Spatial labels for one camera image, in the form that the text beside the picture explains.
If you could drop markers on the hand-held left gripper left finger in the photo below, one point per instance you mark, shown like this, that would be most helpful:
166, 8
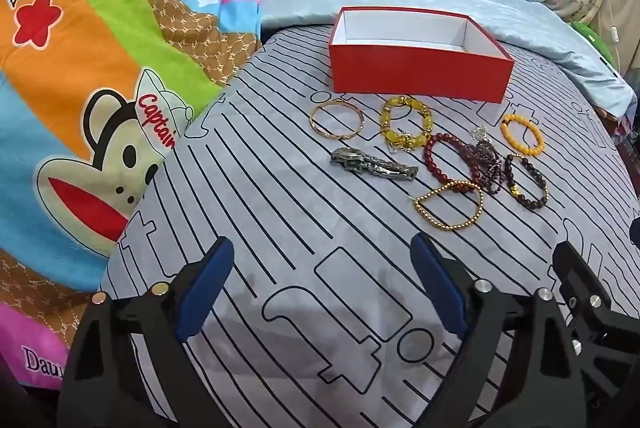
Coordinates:
207, 290

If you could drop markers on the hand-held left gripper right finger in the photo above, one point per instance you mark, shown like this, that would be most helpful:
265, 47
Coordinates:
436, 280

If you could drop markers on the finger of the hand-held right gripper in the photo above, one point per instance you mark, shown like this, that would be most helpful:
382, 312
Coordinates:
575, 268
636, 233

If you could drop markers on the green plush toy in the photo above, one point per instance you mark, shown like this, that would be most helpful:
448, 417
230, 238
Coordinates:
592, 37

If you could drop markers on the red cardboard box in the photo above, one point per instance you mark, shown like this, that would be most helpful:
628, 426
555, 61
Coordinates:
420, 75

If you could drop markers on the gold bangle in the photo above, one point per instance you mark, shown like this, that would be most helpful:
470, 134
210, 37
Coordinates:
311, 120

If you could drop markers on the colourful cartoon monkey blanket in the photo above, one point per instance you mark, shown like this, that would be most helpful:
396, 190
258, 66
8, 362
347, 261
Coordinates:
75, 32

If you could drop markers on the grey striped bed sheet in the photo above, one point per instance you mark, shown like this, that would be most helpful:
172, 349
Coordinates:
300, 208

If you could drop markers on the silver wristwatch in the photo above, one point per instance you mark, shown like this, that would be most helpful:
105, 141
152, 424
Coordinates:
350, 156

